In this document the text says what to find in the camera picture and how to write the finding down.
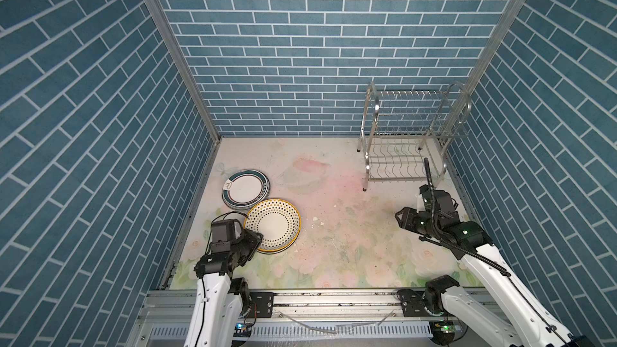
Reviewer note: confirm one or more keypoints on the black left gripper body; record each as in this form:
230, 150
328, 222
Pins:
243, 246

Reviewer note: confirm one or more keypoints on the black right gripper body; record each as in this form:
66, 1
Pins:
416, 222

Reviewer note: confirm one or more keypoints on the yellow rimmed plate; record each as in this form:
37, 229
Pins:
278, 221

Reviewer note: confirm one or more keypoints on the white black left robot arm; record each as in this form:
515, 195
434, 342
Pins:
221, 299

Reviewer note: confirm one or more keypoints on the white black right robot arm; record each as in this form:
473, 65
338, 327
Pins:
526, 322

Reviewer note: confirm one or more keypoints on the stainless steel dish rack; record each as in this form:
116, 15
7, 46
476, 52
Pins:
405, 134

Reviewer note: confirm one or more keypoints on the left base circuit board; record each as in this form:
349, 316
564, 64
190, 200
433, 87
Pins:
242, 330

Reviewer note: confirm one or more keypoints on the base circuit board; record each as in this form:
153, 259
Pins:
443, 332
242, 330

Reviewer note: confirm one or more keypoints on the right base circuit board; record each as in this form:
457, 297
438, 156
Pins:
443, 332

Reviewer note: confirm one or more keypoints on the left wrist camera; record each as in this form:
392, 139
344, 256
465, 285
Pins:
225, 235

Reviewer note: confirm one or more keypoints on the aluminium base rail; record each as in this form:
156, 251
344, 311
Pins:
296, 315

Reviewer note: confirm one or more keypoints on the aluminium right corner post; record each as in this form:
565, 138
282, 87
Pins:
497, 36

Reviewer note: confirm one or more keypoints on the aluminium corner post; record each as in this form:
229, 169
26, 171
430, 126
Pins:
497, 36
165, 30

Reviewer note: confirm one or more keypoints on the aluminium left corner post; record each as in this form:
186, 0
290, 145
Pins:
165, 30

